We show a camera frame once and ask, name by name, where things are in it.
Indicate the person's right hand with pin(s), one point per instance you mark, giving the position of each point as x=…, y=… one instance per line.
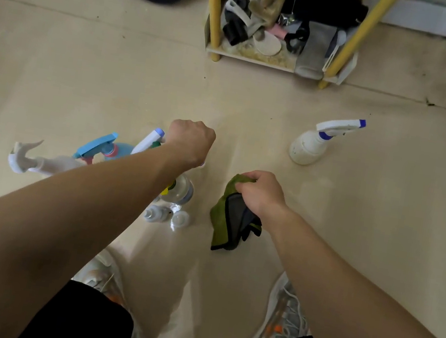
x=263, y=197

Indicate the person's left hand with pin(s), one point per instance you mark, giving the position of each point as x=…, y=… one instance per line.
x=189, y=144

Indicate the pale blue bottle white sprayer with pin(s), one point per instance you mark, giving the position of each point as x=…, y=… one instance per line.
x=146, y=141

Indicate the clear bottle yellow green sprayer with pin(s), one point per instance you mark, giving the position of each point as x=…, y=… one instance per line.
x=183, y=192

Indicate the green microfibre cloth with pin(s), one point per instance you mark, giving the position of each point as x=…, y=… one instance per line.
x=222, y=226

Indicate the round white bottle blue-tipped sprayer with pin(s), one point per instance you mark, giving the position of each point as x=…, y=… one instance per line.
x=307, y=149

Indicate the small white bottle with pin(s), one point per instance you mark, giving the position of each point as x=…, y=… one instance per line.
x=180, y=220
x=155, y=214

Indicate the blue spray bottle pink trigger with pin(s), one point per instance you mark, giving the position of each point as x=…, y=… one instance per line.
x=99, y=146

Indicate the white spray bottle teal label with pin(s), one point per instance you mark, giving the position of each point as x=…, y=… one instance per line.
x=49, y=165

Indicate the white shelf yellow poles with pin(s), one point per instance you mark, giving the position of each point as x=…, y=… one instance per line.
x=214, y=3

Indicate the person's left forearm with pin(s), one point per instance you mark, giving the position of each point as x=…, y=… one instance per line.
x=45, y=239

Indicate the person's right forearm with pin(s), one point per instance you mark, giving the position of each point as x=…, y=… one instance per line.
x=365, y=314

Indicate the person's right grey shoe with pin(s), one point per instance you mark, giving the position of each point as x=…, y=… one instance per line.
x=288, y=314

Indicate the person's grey shoe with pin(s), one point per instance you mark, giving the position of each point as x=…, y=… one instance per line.
x=288, y=314
x=97, y=271

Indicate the person's left grey shoe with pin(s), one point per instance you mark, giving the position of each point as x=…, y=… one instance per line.
x=97, y=271

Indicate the black clip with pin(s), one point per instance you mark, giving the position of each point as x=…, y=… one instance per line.
x=234, y=32

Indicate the white round disc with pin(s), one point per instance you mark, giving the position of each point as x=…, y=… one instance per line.
x=268, y=45

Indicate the white plastic scoop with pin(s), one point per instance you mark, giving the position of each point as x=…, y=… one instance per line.
x=238, y=12

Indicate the white plastic strip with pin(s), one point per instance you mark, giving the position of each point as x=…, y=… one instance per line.
x=334, y=53

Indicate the tan fuzzy glove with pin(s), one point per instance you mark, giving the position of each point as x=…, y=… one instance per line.
x=267, y=4

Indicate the black shorts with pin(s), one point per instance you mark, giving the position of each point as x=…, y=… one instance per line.
x=82, y=322

